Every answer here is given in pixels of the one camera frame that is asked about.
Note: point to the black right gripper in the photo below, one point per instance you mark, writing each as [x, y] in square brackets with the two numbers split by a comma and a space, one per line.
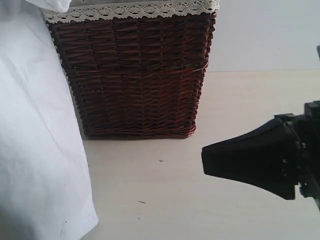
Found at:
[274, 157]

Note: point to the white t-shirt red lettering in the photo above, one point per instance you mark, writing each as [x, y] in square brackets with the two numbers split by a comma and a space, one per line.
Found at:
[45, 185]

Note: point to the brown wicker basket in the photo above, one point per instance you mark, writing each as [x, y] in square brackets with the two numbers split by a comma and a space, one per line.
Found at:
[137, 78]

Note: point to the cream lace basket liner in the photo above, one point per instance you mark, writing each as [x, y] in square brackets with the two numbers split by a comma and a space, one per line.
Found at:
[93, 10]

